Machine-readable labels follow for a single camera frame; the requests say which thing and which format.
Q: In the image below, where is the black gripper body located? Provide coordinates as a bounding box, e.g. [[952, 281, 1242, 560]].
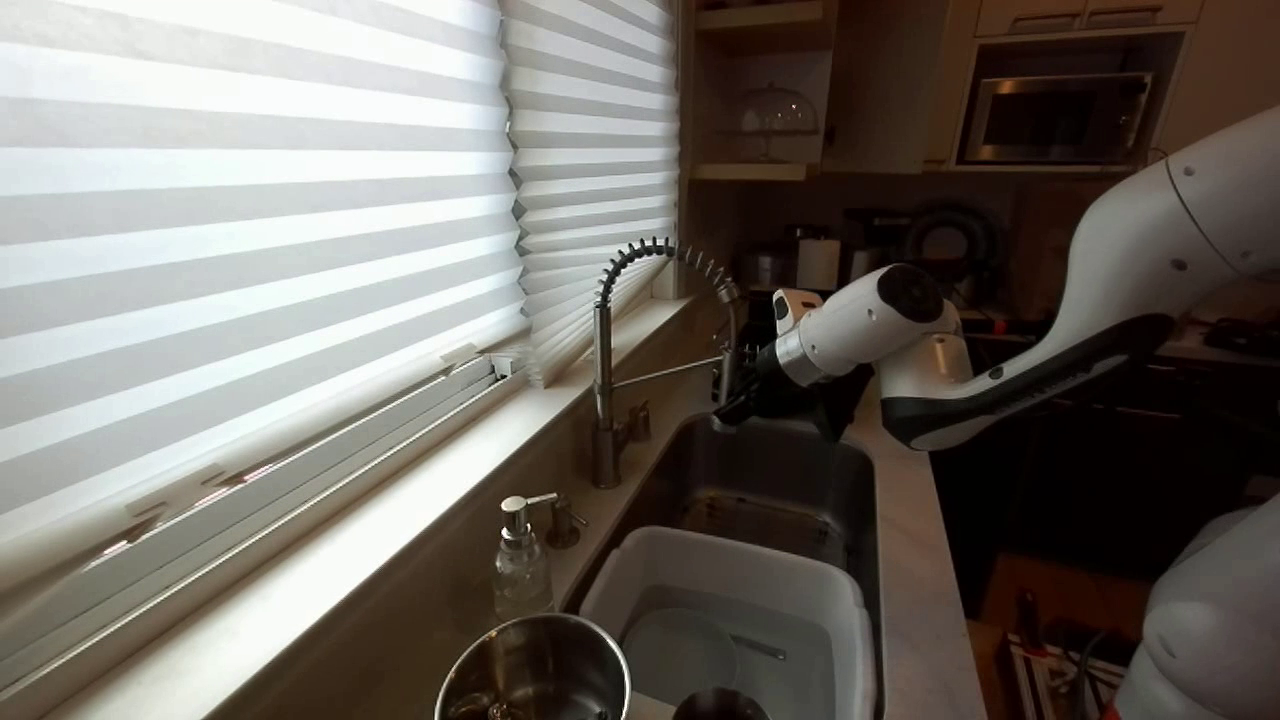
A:
[[716, 335, 876, 433]]

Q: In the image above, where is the steel spring neck faucet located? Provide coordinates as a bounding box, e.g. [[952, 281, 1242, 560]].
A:
[[586, 236, 748, 493]]

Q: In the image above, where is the stainless steel sink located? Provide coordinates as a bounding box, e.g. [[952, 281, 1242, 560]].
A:
[[573, 413, 883, 720]]

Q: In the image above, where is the white kitchen canister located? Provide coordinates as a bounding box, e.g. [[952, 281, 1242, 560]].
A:
[[793, 231, 847, 291]]

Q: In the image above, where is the white plastic dish tub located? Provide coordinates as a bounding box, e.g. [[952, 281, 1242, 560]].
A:
[[576, 518, 879, 720]]

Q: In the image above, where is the black round kitchen appliance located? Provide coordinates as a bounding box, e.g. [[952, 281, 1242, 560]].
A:
[[899, 204, 998, 291]]

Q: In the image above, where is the glass dome cover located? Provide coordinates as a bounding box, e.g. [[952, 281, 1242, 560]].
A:
[[738, 80, 824, 141]]

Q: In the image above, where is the narrow white window blind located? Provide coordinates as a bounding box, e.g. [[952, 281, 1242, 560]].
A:
[[498, 0, 686, 390]]

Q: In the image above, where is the clear soap dispenser bottle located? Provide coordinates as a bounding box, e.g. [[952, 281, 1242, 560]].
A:
[[492, 486, 566, 623]]

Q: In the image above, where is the built-in microwave oven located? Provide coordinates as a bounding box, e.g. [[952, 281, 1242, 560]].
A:
[[958, 68, 1161, 168]]

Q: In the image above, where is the stainless steel pot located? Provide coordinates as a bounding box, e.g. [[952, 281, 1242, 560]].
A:
[[430, 608, 637, 720]]

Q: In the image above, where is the wide white window blind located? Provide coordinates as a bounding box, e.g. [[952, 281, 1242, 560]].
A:
[[0, 0, 533, 703]]

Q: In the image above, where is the wire sink grid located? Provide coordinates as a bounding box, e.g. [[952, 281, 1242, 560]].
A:
[[678, 484, 864, 573]]

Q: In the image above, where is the wooden wall shelf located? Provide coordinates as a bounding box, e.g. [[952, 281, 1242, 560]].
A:
[[686, 0, 843, 191]]

